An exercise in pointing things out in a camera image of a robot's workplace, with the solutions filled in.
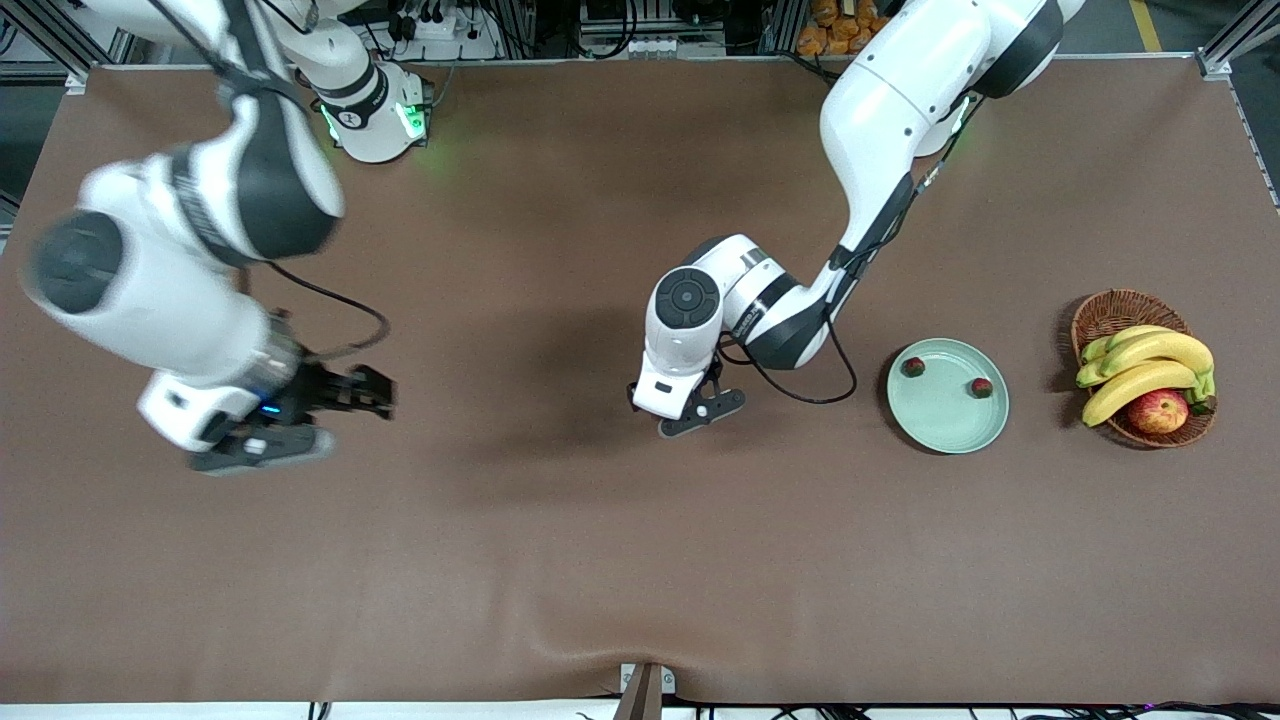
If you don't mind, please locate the brown wicker basket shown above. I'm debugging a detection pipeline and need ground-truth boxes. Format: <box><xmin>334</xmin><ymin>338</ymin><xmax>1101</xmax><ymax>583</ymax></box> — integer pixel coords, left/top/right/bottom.
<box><xmin>1070</xmin><ymin>289</ymin><xmax>1219</xmax><ymax>450</ymax></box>

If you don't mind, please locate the white power strip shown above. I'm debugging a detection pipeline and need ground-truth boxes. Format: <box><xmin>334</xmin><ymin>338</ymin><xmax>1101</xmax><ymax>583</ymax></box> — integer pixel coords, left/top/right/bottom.
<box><xmin>385</xmin><ymin>0</ymin><xmax>504</xmax><ymax>63</ymax></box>

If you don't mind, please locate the white terminal block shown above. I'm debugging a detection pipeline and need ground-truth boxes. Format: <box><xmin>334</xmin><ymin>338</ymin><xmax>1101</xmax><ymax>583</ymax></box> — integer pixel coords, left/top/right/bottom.
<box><xmin>625</xmin><ymin>36</ymin><xmax>728</xmax><ymax>58</ymax></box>

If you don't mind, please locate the light green round plate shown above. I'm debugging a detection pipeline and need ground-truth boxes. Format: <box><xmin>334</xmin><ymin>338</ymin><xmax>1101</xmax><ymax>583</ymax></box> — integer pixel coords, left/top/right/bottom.
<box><xmin>886</xmin><ymin>338</ymin><xmax>1011</xmax><ymax>456</ymax></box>

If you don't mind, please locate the brown table mat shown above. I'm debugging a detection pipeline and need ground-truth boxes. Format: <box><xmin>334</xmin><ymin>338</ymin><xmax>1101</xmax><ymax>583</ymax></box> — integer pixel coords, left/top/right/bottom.
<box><xmin>0</xmin><ymin>55</ymin><xmax>1280</xmax><ymax>707</ymax></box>

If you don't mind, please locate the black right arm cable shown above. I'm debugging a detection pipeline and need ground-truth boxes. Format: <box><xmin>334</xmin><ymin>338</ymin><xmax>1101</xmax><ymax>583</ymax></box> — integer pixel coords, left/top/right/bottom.
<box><xmin>200</xmin><ymin>0</ymin><xmax>391</xmax><ymax>363</ymax></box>

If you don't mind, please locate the yellow banana bunch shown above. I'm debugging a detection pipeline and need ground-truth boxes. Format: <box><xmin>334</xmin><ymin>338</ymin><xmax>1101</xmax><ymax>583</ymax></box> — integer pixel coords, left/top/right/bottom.
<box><xmin>1075</xmin><ymin>325</ymin><xmax>1217</xmax><ymax>429</ymax></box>

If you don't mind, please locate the aluminium frame profile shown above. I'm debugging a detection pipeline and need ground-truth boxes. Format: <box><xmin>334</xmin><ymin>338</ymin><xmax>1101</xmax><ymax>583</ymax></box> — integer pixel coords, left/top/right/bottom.
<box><xmin>0</xmin><ymin>0</ymin><xmax>111</xmax><ymax>93</ymax></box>
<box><xmin>1195</xmin><ymin>0</ymin><xmax>1280</xmax><ymax>81</ymax></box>

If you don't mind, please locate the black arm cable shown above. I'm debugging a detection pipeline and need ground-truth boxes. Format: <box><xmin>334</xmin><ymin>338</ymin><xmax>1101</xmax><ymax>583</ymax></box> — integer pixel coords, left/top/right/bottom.
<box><xmin>718</xmin><ymin>90</ymin><xmax>991</xmax><ymax>406</ymax></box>
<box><xmin>200</xmin><ymin>0</ymin><xmax>391</xmax><ymax>363</ymax></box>

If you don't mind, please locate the red apple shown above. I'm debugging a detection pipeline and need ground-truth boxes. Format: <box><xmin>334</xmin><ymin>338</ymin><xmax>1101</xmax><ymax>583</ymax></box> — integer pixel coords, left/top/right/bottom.
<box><xmin>1127</xmin><ymin>389</ymin><xmax>1191</xmax><ymax>436</ymax></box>

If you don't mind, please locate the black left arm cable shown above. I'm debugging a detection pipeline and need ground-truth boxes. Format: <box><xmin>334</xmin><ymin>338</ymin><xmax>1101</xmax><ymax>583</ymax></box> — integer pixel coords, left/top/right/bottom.
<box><xmin>718</xmin><ymin>90</ymin><xmax>991</xmax><ymax>406</ymax></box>

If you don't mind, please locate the pile of orange buns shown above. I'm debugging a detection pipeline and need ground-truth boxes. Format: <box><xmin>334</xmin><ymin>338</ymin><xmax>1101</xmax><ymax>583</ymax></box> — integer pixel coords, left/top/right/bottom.
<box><xmin>797</xmin><ymin>0</ymin><xmax>906</xmax><ymax>57</ymax></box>

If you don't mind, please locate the metal camera post bracket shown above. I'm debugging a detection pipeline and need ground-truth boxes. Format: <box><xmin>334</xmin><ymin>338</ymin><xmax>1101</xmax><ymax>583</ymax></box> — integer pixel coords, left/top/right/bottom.
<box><xmin>612</xmin><ymin>662</ymin><xmax>677</xmax><ymax>720</ymax></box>

